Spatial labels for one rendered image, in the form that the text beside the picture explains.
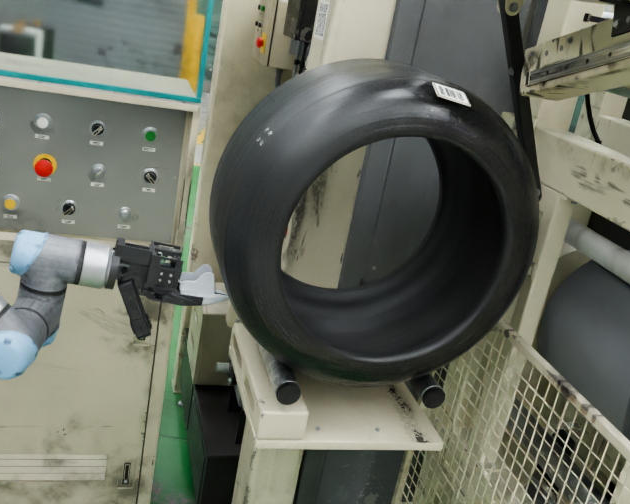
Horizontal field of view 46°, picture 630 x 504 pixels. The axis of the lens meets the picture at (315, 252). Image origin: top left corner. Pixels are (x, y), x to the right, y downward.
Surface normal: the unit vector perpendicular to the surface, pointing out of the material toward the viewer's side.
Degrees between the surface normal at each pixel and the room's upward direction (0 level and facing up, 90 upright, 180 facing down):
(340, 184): 90
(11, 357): 90
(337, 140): 82
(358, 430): 0
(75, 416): 88
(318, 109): 55
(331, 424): 0
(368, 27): 90
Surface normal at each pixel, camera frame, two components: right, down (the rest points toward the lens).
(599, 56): -0.95, -0.08
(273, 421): 0.23, 0.37
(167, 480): 0.18, -0.93
